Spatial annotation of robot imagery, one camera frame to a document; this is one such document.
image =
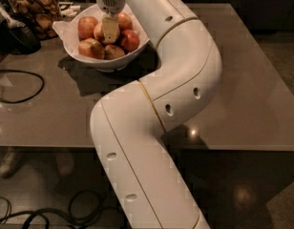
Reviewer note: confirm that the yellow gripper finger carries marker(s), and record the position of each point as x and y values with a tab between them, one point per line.
110	28

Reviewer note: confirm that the apple with sticker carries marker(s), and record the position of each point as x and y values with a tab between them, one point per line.
99	35

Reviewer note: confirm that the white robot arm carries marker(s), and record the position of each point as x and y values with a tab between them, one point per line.
128	123

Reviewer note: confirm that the back right apple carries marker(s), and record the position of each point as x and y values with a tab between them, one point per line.
125	22

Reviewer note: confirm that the back left apple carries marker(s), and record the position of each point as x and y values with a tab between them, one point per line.
85	26

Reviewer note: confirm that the red right apple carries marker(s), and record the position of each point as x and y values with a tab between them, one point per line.
129	41

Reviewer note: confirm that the front middle apple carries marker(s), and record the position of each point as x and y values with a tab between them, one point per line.
113	52

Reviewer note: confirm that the front left apple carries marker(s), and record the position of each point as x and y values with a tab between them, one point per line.
91	48

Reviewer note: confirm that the white bowl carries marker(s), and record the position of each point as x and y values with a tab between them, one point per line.
70	38

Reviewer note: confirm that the white items behind bowl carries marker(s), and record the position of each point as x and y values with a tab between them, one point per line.
70	10

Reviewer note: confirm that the glass jar of dried chips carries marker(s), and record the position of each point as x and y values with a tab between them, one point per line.
40	14

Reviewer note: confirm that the black round appliance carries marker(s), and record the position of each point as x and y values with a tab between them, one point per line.
23	39

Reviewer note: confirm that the right white shoe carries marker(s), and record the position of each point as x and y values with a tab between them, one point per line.
65	163

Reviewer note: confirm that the white shoe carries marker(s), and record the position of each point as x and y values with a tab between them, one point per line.
10	162
65	163

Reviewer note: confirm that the left white shoe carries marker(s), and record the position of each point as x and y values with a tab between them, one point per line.
10	162

